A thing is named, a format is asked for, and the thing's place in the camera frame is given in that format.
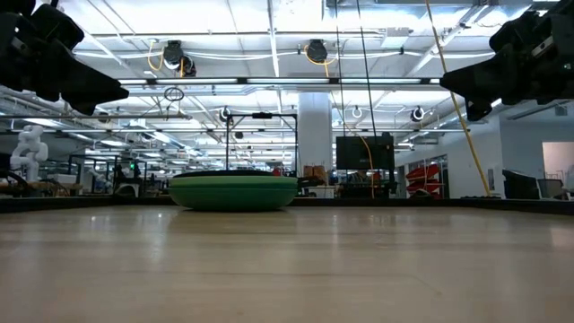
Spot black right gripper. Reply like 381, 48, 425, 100
439, 13, 574, 122

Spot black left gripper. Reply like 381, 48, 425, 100
0, 13, 130, 116

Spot black plastic plate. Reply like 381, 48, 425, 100
173, 169, 275, 179

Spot light green plastic plate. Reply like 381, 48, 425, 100
168, 175, 299, 189

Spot red storage bins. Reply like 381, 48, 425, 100
404, 163, 443, 195

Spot black monitor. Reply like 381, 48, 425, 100
335, 134, 396, 171

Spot white building column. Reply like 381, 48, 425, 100
297, 92, 334, 174

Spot green bowl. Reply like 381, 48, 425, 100
168, 186, 299, 213

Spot brown cardboard boxes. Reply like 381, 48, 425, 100
302, 164, 328, 179

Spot long ceiling light strip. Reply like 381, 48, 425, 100
118, 76, 443, 86

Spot yellow cable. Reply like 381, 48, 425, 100
423, 0, 492, 197

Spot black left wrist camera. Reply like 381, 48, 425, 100
30, 3, 86, 51

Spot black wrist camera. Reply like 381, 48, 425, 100
30, 3, 86, 51
488, 9, 542, 53

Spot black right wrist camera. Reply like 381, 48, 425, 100
488, 9, 542, 53

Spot black cable loop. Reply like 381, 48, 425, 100
163, 86, 186, 103

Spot black hanging cable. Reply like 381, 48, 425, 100
334, 0, 347, 135
356, 0, 382, 135

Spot orange hanging cable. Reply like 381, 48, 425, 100
356, 132, 376, 199

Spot black aluminium table frame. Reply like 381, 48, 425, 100
0, 195, 574, 215

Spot black rack frame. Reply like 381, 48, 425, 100
225, 111, 300, 177

